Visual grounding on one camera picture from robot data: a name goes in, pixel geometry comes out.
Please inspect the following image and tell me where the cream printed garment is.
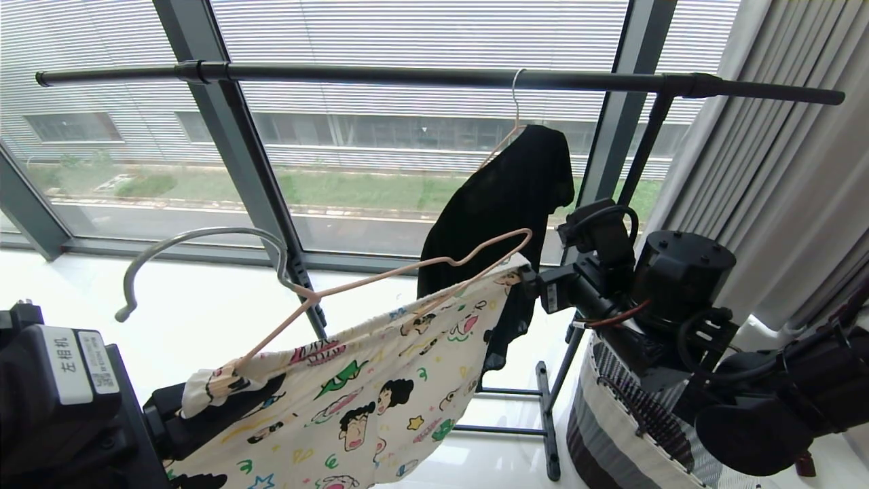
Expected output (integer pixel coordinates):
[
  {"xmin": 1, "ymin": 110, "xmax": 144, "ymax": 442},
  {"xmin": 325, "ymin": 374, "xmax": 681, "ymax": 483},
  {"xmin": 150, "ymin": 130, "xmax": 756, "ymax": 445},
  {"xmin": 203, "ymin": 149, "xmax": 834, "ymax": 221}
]
[{"xmin": 166, "ymin": 255, "xmax": 530, "ymax": 489}]

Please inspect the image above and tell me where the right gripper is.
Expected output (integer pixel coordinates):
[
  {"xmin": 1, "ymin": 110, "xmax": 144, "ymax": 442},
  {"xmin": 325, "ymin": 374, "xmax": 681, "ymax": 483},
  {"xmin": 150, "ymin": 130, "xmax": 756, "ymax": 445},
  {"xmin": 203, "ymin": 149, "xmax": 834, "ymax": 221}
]
[{"xmin": 536, "ymin": 261, "xmax": 615, "ymax": 320}]

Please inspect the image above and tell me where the pink clothes hanger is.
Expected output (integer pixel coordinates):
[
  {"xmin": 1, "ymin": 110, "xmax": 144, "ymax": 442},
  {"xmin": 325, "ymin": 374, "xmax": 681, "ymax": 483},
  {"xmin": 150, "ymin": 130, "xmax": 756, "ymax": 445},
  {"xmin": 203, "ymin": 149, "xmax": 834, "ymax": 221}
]
[
  {"xmin": 114, "ymin": 227, "xmax": 534, "ymax": 371},
  {"xmin": 475, "ymin": 68, "xmax": 528, "ymax": 170}
]

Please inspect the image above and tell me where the white laundry basket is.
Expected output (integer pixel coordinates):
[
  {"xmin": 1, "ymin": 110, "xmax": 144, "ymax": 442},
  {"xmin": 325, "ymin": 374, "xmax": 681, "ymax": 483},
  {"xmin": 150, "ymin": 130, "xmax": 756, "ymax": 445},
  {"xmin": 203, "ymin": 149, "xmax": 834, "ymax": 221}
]
[{"xmin": 567, "ymin": 329, "xmax": 747, "ymax": 489}]

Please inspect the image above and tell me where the black garment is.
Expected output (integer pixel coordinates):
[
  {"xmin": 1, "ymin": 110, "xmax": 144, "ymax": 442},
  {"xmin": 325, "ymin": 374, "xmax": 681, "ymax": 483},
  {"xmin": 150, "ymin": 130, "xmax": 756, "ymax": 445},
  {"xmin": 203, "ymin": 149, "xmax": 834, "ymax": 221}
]
[{"xmin": 416, "ymin": 124, "xmax": 576, "ymax": 391}]

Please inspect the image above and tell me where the beige curtain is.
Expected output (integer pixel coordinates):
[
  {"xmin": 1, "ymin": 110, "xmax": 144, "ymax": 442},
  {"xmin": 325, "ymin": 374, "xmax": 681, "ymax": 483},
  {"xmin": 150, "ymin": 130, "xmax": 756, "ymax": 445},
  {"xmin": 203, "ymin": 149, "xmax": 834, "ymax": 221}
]
[{"xmin": 638, "ymin": 0, "xmax": 869, "ymax": 333}]

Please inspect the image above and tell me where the black clothes rack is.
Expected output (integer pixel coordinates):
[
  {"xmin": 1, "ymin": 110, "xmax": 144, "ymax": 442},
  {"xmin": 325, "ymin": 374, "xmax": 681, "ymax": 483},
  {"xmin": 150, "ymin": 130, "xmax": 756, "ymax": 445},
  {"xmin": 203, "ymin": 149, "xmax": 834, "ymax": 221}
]
[{"xmin": 35, "ymin": 61, "xmax": 846, "ymax": 482}]

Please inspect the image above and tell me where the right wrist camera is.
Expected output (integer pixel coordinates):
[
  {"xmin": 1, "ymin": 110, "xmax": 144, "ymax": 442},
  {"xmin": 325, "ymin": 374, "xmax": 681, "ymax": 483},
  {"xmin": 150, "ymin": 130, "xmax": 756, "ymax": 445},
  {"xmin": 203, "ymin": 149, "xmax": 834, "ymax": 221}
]
[{"xmin": 557, "ymin": 198, "xmax": 640, "ymax": 269}]

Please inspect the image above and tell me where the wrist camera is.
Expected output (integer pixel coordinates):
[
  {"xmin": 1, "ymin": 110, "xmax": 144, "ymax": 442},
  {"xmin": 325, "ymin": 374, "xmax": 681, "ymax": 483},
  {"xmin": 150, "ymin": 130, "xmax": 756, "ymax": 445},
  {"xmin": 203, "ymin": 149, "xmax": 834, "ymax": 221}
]
[
  {"xmin": 0, "ymin": 302, "xmax": 170, "ymax": 489},
  {"xmin": 557, "ymin": 198, "xmax": 640, "ymax": 269}
]

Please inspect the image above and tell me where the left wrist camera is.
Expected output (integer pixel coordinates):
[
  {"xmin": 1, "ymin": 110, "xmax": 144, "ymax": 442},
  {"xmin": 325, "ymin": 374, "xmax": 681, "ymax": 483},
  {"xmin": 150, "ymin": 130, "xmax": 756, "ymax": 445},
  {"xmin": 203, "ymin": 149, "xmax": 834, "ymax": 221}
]
[{"xmin": 0, "ymin": 302, "xmax": 170, "ymax": 489}]

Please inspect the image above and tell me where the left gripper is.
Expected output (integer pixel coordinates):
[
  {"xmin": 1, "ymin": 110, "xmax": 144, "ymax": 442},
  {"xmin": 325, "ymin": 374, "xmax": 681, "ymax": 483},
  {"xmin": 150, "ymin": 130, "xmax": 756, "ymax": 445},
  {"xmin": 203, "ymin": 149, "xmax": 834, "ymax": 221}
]
[{"xmin": 139, "ymin": 380, "xmax": 204, "ymax": 464}]

